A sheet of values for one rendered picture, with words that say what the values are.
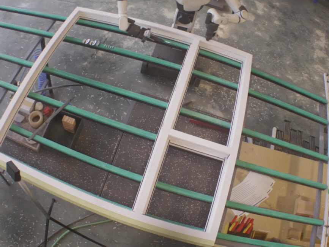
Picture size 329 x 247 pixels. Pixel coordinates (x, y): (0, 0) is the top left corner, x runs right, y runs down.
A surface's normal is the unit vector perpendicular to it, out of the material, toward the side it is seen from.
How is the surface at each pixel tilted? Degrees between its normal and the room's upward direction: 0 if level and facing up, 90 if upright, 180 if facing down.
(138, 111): 0
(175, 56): 0
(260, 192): 0
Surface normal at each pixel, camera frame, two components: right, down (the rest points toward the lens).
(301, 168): 0.16, -0.53
